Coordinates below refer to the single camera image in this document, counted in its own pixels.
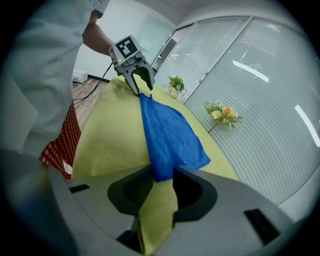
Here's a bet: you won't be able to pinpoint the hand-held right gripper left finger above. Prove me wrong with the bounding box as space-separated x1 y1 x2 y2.
48 163 156 256

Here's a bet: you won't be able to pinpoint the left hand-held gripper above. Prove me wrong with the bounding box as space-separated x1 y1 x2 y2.
108 34 155 98

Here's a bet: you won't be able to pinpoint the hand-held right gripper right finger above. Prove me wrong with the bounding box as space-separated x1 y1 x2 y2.
154 164 297 256

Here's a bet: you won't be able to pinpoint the blue towel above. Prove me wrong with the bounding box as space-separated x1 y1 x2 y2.
139 92 212 183

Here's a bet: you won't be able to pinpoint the person's left forearm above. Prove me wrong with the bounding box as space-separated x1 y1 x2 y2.
81 9 116 56

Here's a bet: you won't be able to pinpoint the white flower pot plant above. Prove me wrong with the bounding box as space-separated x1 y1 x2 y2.
166 75 187 99

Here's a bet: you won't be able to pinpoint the black framed glass door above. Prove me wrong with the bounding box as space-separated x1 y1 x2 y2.
151 37 178 74

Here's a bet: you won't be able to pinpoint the white box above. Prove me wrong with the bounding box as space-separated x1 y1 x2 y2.
72 69 89 83

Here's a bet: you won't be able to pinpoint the green cloth covered table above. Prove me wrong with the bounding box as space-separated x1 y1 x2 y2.
71 74 238 256

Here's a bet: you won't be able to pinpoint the person's red plaid skirt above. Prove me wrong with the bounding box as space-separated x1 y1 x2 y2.
39 99 82 180

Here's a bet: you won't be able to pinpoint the orange yellow flower bouquet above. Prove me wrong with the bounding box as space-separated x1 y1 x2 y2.
203 101 243 133

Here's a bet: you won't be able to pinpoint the person's grey printed shirt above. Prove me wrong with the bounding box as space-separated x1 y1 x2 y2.
4 0 112 161

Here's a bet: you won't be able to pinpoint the white window blinds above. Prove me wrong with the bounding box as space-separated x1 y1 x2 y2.
154 16 320 223

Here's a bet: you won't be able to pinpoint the white wall notice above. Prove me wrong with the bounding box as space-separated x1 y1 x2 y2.
138 39 152 51

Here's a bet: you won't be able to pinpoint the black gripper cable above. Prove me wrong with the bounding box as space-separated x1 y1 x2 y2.
73 62 115 108

